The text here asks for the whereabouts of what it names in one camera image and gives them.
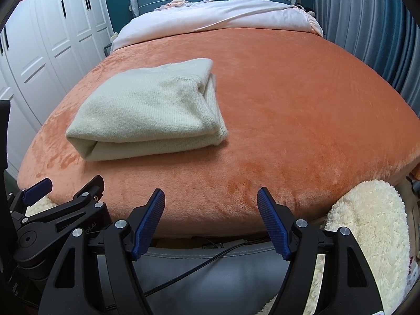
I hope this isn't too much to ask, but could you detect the cream knit cardigan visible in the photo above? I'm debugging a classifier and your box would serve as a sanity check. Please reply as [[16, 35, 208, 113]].
[[65, 58, 228, 161]]

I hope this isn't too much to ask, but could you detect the white fluffy rug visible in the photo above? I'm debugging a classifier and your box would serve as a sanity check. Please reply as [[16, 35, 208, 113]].
[[262, 179, 413, 315]]

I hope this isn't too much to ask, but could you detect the orange plush bed blanket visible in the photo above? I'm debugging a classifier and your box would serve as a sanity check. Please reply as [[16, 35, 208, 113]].
[[17, 29, 419, 238]]

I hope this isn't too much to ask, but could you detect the white wardrobe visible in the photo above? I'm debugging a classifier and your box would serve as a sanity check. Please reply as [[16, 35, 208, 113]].
[[1, 0, 113, 178]]

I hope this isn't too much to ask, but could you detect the pink white duvet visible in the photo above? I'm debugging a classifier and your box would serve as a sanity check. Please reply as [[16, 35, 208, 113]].
[[111, 0, 323, 52]]

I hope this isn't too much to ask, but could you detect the grey blue curtain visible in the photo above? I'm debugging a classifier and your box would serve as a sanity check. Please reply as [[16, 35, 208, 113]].
[[314, 0, 420, 113]]

